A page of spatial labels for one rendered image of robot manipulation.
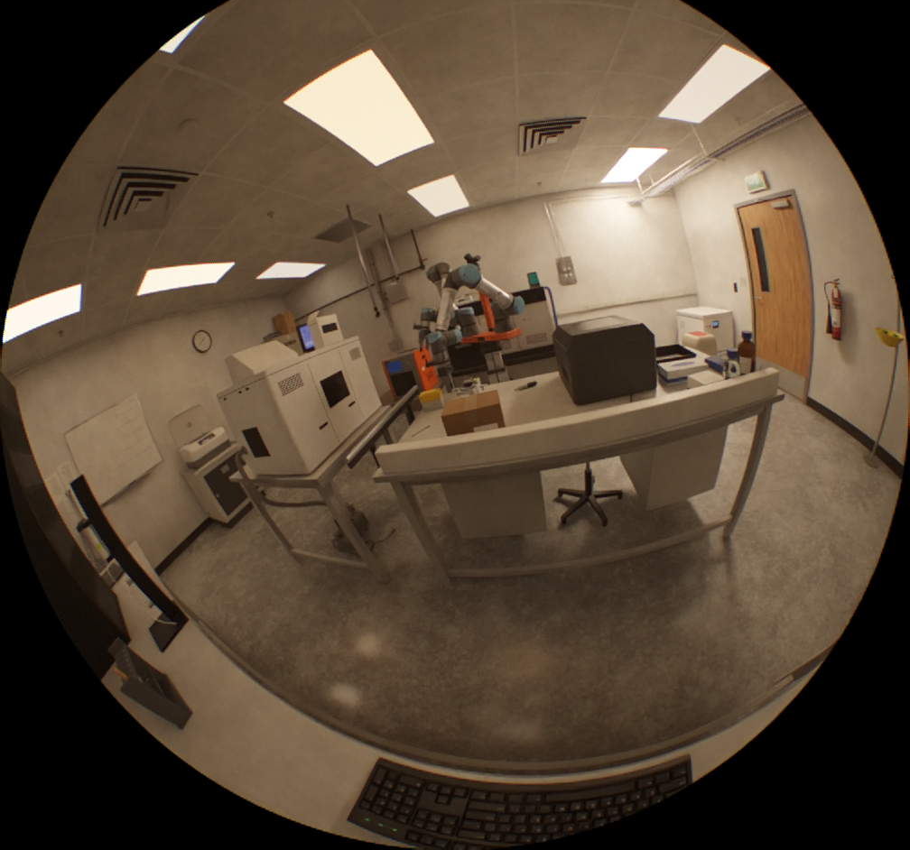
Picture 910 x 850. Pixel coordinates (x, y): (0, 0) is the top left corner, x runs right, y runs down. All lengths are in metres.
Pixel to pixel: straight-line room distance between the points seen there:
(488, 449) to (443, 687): 1.16
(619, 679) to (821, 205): 3.70
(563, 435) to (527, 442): 0.12
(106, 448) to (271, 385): 3.07
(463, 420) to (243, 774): 1.24
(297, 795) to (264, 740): 0.14
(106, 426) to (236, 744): 3.64
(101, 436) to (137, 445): 0.53
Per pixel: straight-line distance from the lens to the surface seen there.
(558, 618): 1.54
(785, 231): 3.78
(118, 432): 4.05
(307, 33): 1.55
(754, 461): 1.58
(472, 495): 1.44
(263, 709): 0.75
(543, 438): 0.90
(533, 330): 3.00
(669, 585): 1.68
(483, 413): 1.00
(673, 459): 1.56
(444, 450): 0.95
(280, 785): 0.71
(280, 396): 1.33
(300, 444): 1.37
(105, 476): 4.03
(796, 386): 3.93
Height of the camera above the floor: 1.42
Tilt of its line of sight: 17 degrees down
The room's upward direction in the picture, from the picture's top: 16 degrees counter-clockwise
